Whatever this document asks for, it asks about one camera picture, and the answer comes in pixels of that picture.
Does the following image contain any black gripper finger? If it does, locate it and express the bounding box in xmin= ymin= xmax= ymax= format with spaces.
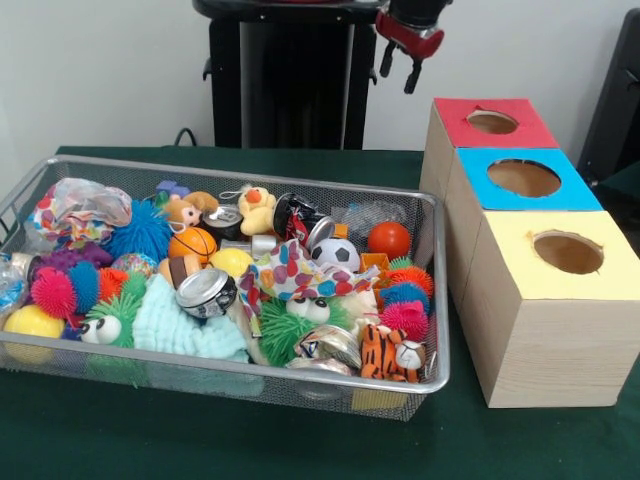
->
xmin=378 ymin=40 xmax=400 ymax=79
xmin=402 ymin=55 xmax=425 ymax=96

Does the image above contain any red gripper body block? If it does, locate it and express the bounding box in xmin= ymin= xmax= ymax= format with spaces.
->
xmin=374 ymin=9 xmax=446 ymax=60

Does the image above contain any wooden box with three holes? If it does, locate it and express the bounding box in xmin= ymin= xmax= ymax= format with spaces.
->
xmin=418 ymin=96 xmax=640 ymax=409

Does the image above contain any red-orange ball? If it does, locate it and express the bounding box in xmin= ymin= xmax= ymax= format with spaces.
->
xmin=367 ymin=221 xmax=412 ymax=261

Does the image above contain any small soccer ball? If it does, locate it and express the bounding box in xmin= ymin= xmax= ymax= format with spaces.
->
xmin=310 ymin=238 xmax=362 ymax=274

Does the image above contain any yellow duck plush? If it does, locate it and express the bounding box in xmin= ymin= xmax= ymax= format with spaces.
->
xmin=237 ymin=185 xmax=278 ymax=236

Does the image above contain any black upright panel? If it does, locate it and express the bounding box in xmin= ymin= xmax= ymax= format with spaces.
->
xmin=577 ymin=7 xmax=640 ymax=189

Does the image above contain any polka-dot crumpled cloth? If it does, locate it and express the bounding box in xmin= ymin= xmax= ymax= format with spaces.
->
xmin=237 ymin=238 xmax=384 ymax=321

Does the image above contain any dark green side tablecloth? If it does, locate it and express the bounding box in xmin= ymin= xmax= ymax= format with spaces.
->
xmin=594 ymin=160 xmax=640 ymax=236

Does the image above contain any plain yellow ball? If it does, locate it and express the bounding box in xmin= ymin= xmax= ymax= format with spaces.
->
xmin=208 ymin=248 xmax=255 ymax=279

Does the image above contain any small orange basketball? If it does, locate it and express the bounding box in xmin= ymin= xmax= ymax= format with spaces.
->
xmin=168 ymin=227 xmax=219 ymax=264

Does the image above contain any orange tiger plush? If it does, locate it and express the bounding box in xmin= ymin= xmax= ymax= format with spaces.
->
xmin=359 ymin=323 xmax=429 ymax=384

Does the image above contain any crushed silver can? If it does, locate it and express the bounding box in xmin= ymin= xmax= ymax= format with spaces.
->
xmin=174 ymin=268 xmax=239 ymax=320

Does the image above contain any blue spiky ball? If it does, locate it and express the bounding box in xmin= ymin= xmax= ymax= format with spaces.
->
xmin=102 ymin=199 xmax=174 ymax=264

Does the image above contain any mint green cloth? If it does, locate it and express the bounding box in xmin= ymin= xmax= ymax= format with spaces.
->
xmin=132 ymin=273 xmax=251 ymax=364

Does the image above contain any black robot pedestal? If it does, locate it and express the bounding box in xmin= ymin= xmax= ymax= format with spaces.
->
xmin=192 ymin=0 xmax=396 ymax=150

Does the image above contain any silver wire mesh bin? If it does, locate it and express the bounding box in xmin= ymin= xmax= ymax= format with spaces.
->
xmin=0 ymin=155 xmax=451 ymax=422

